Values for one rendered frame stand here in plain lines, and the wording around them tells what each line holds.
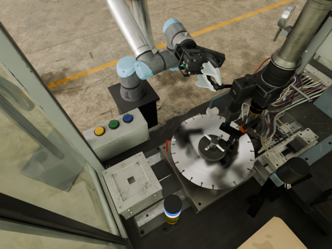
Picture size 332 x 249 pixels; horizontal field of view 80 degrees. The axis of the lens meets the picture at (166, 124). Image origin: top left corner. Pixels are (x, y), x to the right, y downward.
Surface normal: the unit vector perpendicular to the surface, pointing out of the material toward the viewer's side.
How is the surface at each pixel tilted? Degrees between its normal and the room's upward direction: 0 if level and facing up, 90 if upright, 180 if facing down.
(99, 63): 0
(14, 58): 90
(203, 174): 0
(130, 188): 0
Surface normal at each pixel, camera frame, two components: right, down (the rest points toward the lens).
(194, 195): -0.01, -0.55
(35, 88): 0.50, 0.72
